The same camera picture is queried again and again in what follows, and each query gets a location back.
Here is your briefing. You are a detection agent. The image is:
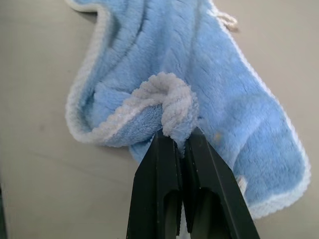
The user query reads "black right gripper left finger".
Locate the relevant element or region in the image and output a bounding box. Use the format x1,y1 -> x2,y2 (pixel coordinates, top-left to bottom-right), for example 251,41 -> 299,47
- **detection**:
126,130 -> 184,239

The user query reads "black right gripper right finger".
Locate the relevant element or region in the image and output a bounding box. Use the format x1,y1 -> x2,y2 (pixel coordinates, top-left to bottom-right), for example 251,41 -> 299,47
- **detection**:
179,126 -> 261,239

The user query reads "light blue towel white trim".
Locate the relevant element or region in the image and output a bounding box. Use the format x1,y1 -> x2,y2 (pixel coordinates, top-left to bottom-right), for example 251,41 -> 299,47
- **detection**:
64,0 -> 312,239

